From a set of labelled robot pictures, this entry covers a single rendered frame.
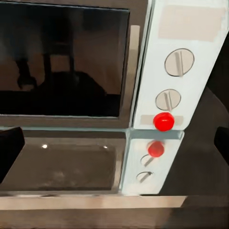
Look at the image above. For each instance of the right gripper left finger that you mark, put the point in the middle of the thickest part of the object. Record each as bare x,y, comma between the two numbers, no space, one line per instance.
11,143

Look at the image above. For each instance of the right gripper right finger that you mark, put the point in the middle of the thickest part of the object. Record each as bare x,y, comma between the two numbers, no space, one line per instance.
221,142

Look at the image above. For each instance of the microwave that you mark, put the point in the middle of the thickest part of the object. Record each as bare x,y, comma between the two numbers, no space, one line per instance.
140,64

